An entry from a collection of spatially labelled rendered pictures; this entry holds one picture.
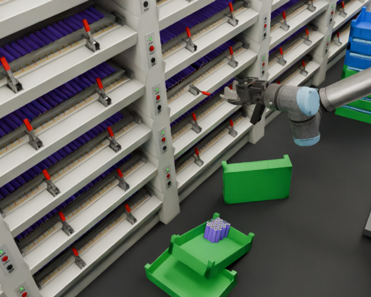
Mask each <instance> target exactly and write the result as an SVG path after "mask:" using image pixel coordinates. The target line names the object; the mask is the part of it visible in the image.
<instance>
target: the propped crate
mask: <svg viewBox="0 0 371 297"><path fill-rule="evenodd" d="M219 216H220V214H218V213H214V215H213V218H212V219H214V220H215V219H216V218H218V217H219ZM207 222H211V219H210V220H209V221H207ZM207 222H205V223H203V224H201V225H199V226H197V227H195V228H194V229H192V230H190V231H188V232H186V233H185V234H183V235H181V236H177V235H172V236H171V241H170V247H169V250H168V253H169V254H171V255H172V256H174V257H175V258H177V259H178V260H179V261H181V262H183V263H184V264H185V265H187V266H188V267H190V268H191V269H192V270H194V271H196V272H197V273H199V274H200V275H201V276H203V277H204V278H206V279H207V280H209V279H210V278H212V277H213V276H214V275H216V274H218V273H219V272H220V271H222V270H223V269H224V268H226V267H228V265H230V264H232V263H233V262H234V261H236V260H237V259H238V258H240V257H242V256H243V255H244V254H246V253H247V252H248V251H250V249H251V246H252V243H253V239H254V234H253V233H252V232H250V233H249V235H248V236H247V235H245V234H243V233H241V232H240V231H238V230H236V229H235V228H233V227H231V226H230V228H229V231H228V235H227V237H223V240H219V242H218V243H216V242H214V243H211V242H210V241H209V240H207V239H205V238H204V232H205V229H206V224H207Z"/></svg>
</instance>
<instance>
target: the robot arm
mask: <svg viewBox="0 0 371 297"><path fill-rule="evenodd" d="M252 78H255V79H252ZM368 95H371V67H370V68H367V69H365V70H363V71H361V72H358V73H356V74H354V75H351V76H349V77H347V78H345V79H342V80H340V81H338V82H336V83H334V84H331V85H328V86H327V87H324V88H321V89H316V88H309V87H298V86H292V85H283V84H270V81H266V80H259V78H258V77H248V76H246V78H244V79H243V80H241V81H240V82H238V81H236V80H234V81H233V89H232V90H231V89H230V88H229V87H225V88H224V95H222V94H220V97H221V98H222V99H224V100H225V101H227V102H228V103H230V104H233V105H252V104H254V105H255V104H256V106H255V108H254V111H253V114H252V116H251V119H250V123H252V124H253V125H256V124H257V123H258V122H259V121H260V120H261V117H262V115H263V112H264V109H265V107H267V108H268V109H270V110H277V111H284V112H287V113H288V116H289V121H290V126H291V131H292V134H293V139H294V142H295V143H296V144H297V145H299V146H312V145H314V144H316V143H317V142H318V141H319V140H320V133H319V125H320V120H321V117H322V114H326V113H328V112H330V111H332V110H334V109H336V108H339V107H341V106H343V105H346V104H348V103H351V102H354V101H356V100H359V99H361V98H363V97H366V96H368Z"/></svg>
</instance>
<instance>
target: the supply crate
mask: <svg viewBox="0 0 371 297"><path fill-rule="evenodd" d="M366 8H367V7H366V6H363V7H362V11H361V13H360V14H359V16H358V17H357V18H356V20H352V23H351V26H350V32H349V36H350V37H356V38H362V39H368V40H371V12H367V11H366Z"/></svg>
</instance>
